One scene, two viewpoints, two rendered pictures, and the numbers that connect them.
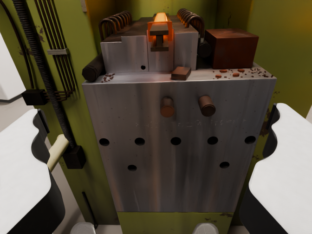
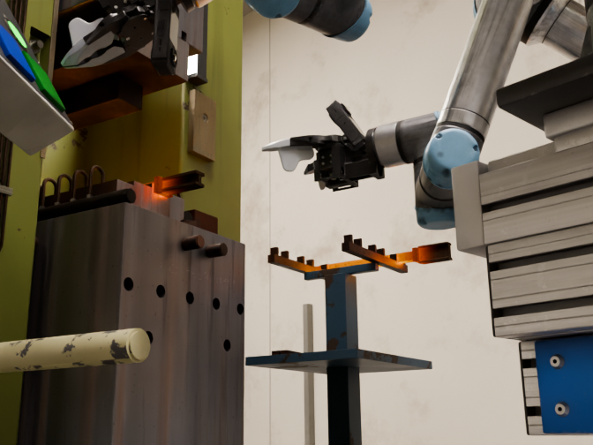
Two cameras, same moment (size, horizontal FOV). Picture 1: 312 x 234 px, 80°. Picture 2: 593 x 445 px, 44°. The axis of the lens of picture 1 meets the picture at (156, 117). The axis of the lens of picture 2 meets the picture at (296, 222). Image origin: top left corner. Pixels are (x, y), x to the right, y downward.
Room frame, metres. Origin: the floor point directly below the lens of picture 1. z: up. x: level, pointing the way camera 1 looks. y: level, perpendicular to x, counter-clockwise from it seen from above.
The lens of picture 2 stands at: (-0.52, 1.12, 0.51)
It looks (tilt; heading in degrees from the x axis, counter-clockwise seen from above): 16 degrees up; 298
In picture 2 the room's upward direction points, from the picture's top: 1 degrees counter-clockwise
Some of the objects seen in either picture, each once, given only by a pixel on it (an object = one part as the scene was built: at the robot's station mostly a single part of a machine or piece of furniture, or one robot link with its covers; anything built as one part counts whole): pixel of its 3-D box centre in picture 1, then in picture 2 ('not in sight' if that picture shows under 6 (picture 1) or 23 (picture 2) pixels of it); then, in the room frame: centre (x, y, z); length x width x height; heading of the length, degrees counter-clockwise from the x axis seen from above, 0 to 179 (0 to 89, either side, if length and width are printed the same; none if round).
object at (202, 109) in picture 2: not in sight; (202, 126); (0.52, -0.31, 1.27); 0.09 x 0.02 x 0.17; 87
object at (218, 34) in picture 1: (226, 47); (185, 230); (0.45, -0.17, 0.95); 0.12 x 0.09 x 0.07; 177
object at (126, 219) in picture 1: (171, 185); not in sight; (0.62, -0.06, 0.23); 0.56 x 0.38 x 0.47; 177
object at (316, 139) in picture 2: not in sight; (314, 144); (0.02, 0.04, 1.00); 0.09 x 0.05 x 0.02; 33
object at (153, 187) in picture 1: (171, 108); (86, 344); (0.62, -0.06, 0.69); 0.56 x 0.38 x 0.45; 177
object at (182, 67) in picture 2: not in sight; (90, 68); (0.61, 0.00, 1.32); 0.42 x 0.20 x 0.10; 177
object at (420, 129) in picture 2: not in sight; (435, 137); (-0.19, 0.02, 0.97); 0.11 x 0.08 x 0.09; 177
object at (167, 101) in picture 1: (166, 107); (192, 243); (0.32, -0.02, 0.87); 0.04 x 0.03 x 0.03; 177
